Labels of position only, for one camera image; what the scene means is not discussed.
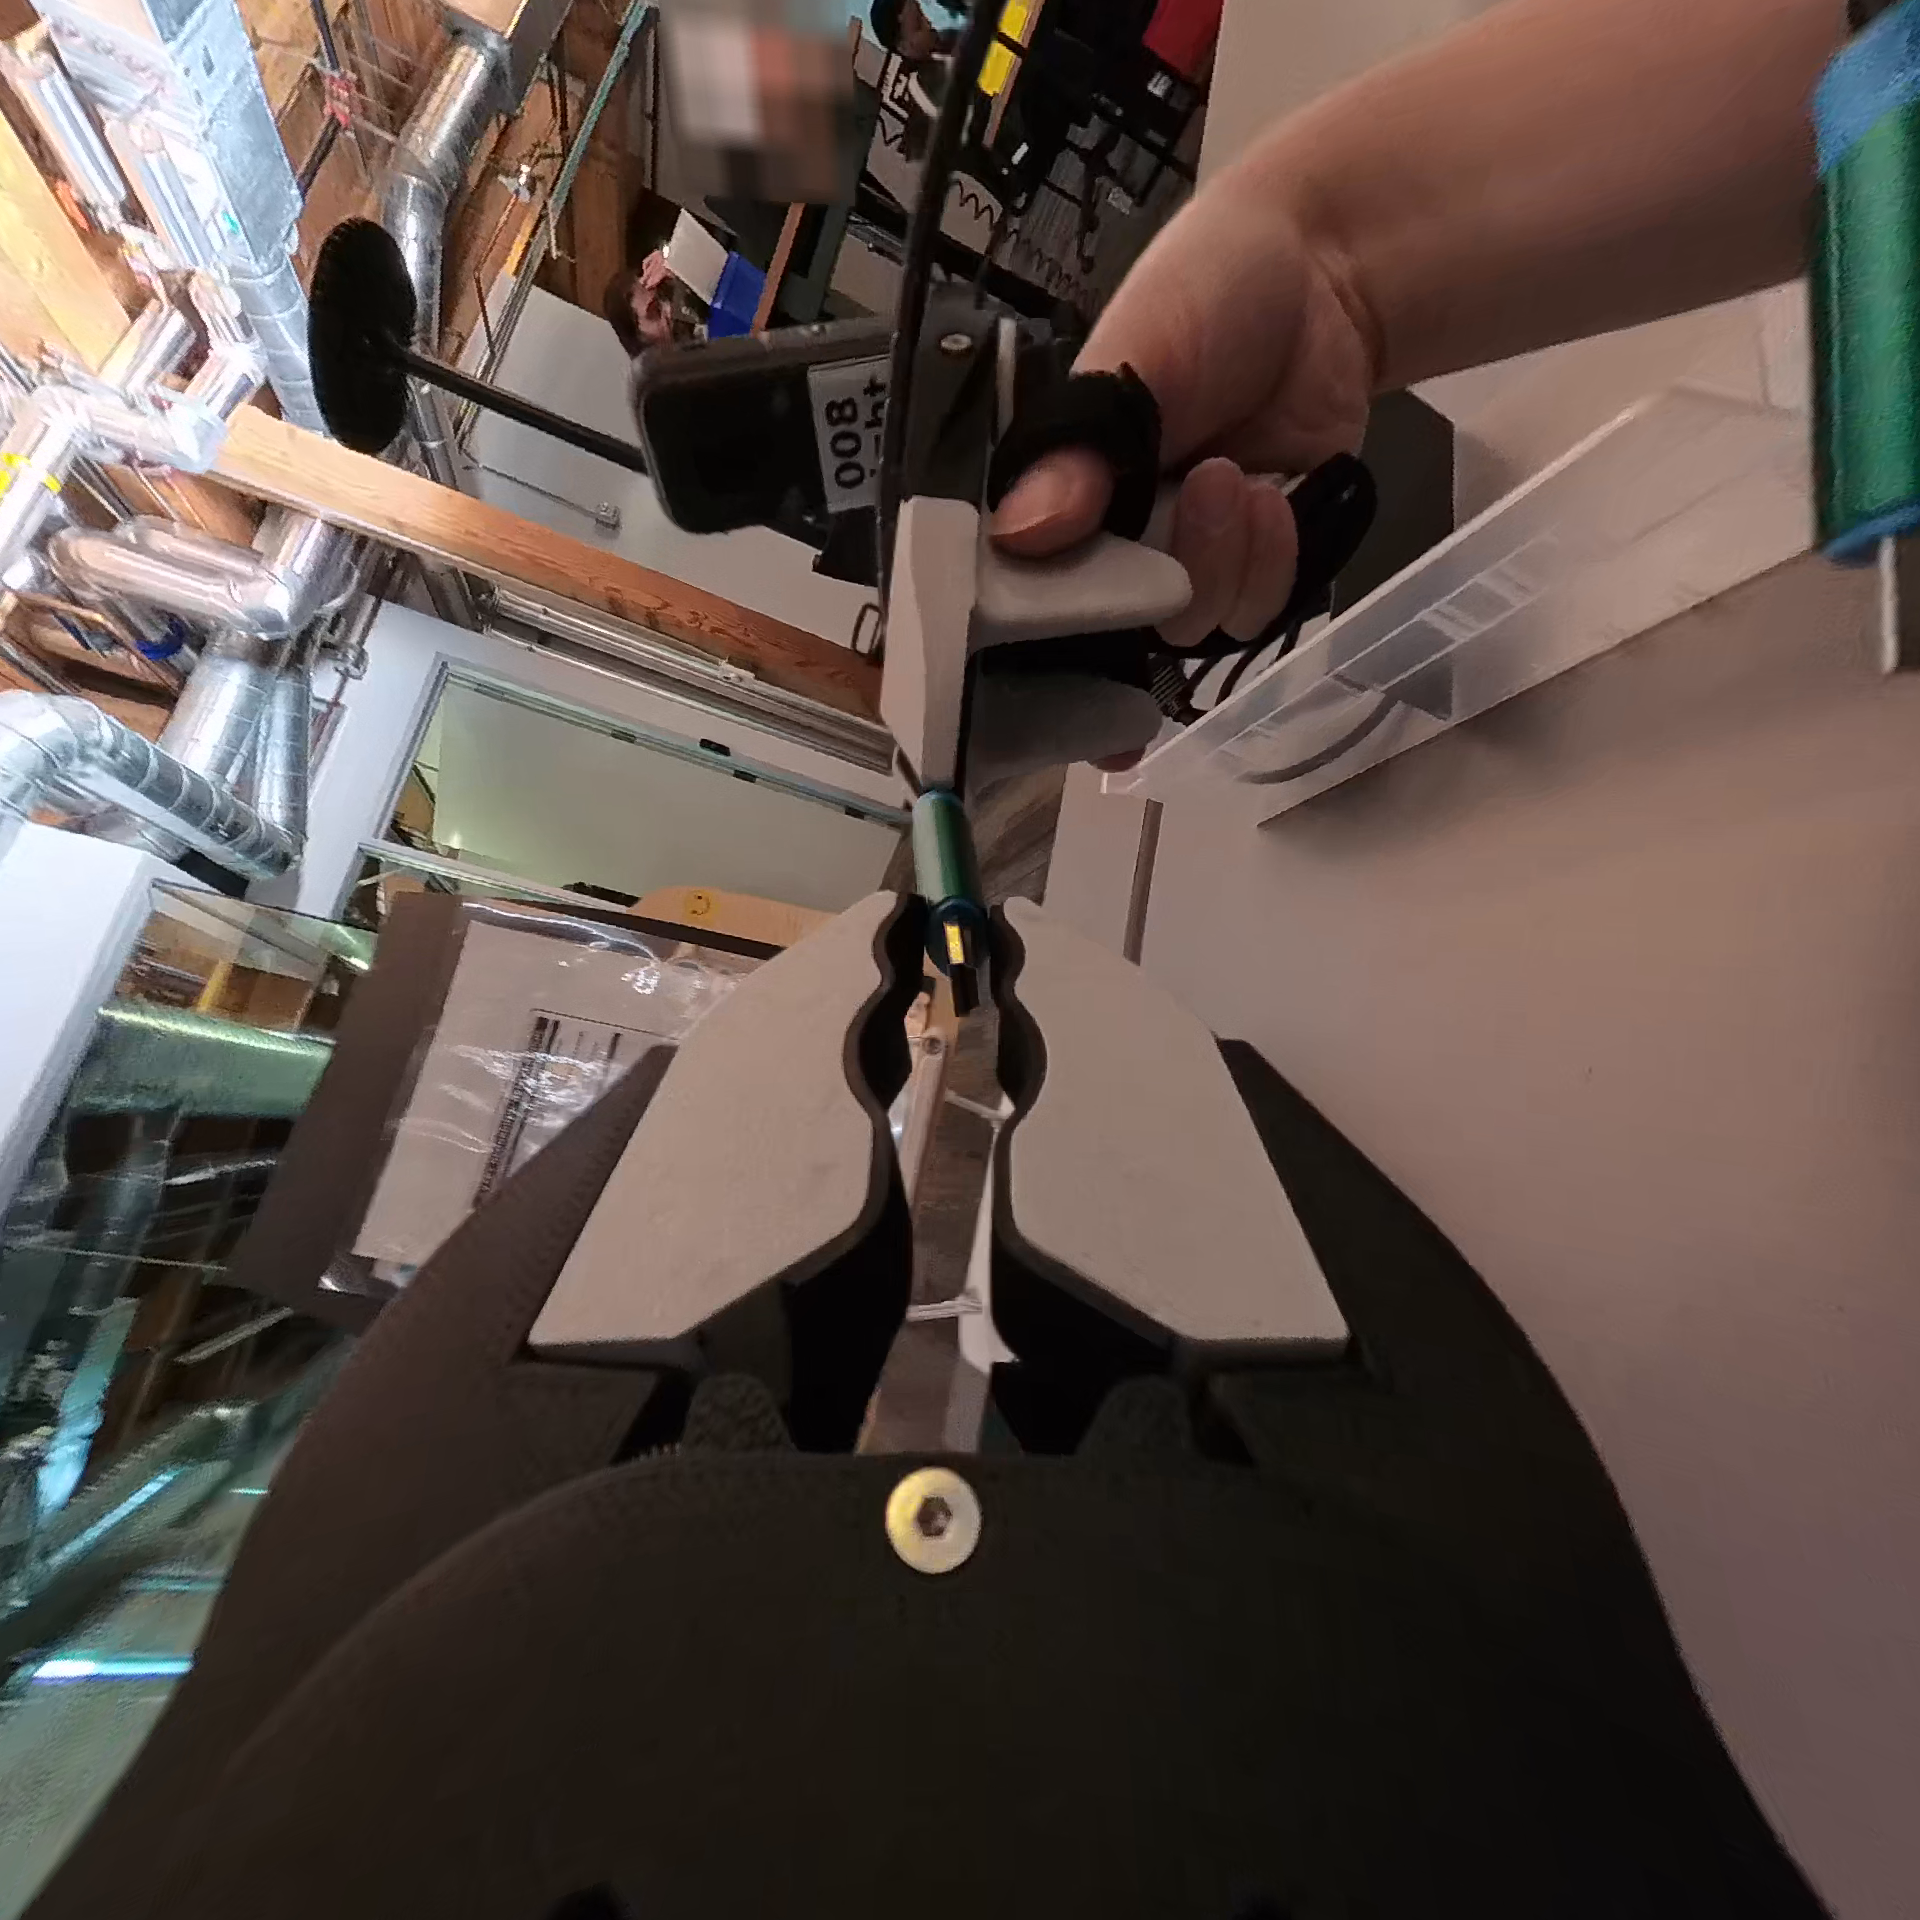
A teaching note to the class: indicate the clear plastic bin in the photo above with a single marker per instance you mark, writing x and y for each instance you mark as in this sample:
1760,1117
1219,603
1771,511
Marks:
1499,601

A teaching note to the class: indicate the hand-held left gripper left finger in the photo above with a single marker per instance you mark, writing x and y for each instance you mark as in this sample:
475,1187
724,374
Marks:
719,1184

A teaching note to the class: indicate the wooden document stand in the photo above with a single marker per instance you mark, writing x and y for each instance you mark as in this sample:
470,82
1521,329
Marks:
298,1080

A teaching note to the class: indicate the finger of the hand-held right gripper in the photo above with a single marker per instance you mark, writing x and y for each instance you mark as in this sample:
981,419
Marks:
930,630
1065,729

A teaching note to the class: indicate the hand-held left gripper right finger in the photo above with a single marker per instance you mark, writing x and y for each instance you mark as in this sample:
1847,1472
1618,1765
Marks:
1170,1184

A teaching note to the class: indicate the printed instruction sheet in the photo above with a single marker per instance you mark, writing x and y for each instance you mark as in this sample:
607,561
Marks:
495,1111

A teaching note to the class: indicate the person's right hand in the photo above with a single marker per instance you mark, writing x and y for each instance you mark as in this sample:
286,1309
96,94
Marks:
1259,332

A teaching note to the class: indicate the silver ventilation duct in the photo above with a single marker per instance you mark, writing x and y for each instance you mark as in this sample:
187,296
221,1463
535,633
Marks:
149,782
451,165

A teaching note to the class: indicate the blue storage bin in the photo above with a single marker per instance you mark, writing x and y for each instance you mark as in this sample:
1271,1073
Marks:
738,293

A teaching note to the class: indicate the wooden post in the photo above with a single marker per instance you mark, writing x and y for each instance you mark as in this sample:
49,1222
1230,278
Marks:
523,557

